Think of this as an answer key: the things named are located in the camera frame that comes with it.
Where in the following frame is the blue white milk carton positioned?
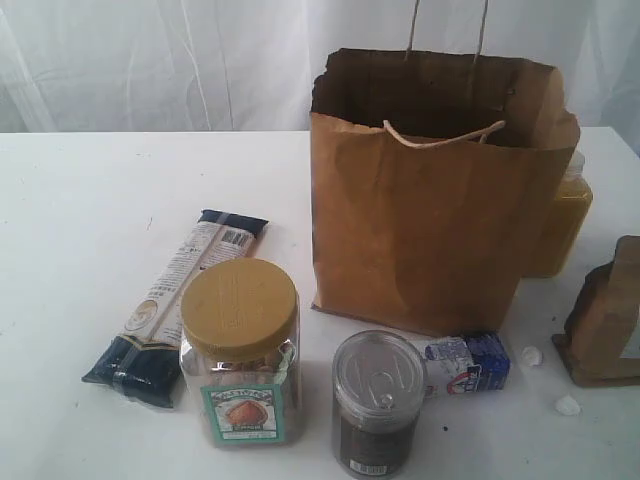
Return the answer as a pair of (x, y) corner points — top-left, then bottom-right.
(411, 332), (511, 398)

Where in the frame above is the white backdrop curtain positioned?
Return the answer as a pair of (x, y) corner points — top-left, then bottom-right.
(1, 1), (639, 144)

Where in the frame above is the clear jar with yellow lid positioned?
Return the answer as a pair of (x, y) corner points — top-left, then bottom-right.
(180, 258), (304, 448)

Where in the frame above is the clear can with pull-tab lid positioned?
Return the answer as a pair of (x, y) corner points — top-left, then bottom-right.
(332, 330), (426, 479)

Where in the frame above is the white crumb front right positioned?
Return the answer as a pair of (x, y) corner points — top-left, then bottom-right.
(554, 394), (582, 416)

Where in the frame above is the brown kraft paper pouch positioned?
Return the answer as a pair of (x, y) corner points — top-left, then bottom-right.
(552, 235), (639, 388)

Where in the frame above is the brown paper shopping bag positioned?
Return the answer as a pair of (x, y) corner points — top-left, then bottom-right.
(308, 0), (582, 339)

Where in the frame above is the yellow juice bottle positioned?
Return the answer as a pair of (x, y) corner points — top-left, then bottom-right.
(523, 150), (593, 278)

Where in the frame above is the blue spaghetti pasta packet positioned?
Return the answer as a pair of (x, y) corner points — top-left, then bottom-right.
(81, 209), (268, 409)

